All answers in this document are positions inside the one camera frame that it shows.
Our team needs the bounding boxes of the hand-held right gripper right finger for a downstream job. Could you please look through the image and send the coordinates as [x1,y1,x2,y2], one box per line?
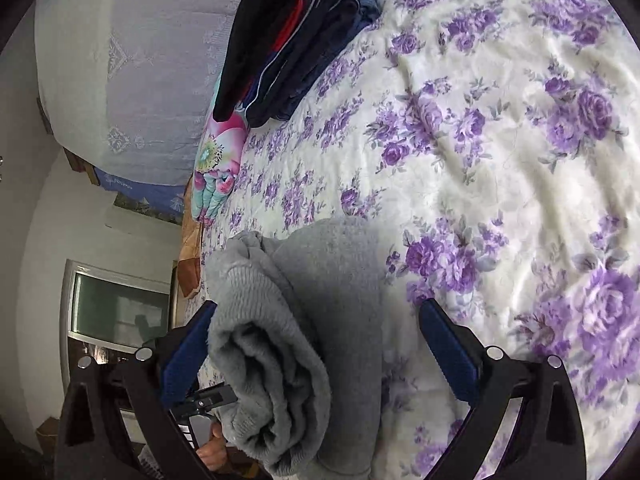
[419,298,587,480]

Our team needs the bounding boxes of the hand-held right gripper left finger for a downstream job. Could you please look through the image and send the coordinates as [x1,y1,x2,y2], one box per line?
[54,301,220,480]

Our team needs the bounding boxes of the grey fleece pants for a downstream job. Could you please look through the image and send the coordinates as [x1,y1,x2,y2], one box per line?
[204,217,401,480]

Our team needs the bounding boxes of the person's left hand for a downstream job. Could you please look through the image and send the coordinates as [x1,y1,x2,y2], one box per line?
[196,422,232,472]

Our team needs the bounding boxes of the brown cloth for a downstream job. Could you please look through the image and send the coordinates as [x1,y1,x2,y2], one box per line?
[172,220,203,298]

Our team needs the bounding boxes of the blue patterned cloth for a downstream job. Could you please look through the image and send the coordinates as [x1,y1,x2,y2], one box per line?
[92,167,188,223]

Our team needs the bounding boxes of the colourful floral folded quilt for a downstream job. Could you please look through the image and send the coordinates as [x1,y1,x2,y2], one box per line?
[191,75,251,228]

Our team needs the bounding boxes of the purple floral bedsheet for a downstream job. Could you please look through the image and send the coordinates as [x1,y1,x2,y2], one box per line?
[192,0,640,480]

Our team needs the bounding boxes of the white lace cloth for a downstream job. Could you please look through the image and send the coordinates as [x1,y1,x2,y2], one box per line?
[34,0,261,188]

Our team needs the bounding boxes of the navy striped folded garment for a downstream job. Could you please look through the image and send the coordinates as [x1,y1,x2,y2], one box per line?
[242,0,381,128]

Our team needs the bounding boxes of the black folded garment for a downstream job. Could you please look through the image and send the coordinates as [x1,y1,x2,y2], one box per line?
[212,0,312,118]

